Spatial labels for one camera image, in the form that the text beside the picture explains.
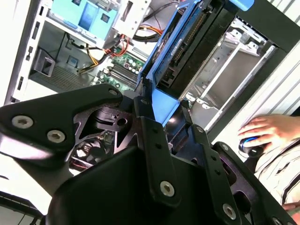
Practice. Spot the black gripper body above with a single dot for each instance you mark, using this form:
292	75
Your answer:
105	192

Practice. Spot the hard disk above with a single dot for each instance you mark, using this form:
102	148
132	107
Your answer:
201	47

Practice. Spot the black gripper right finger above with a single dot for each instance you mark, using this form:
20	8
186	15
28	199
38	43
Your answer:
211	159

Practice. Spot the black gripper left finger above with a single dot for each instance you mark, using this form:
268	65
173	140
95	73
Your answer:
58	110

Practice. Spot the bare human hand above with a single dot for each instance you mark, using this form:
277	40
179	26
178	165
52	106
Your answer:
269	129

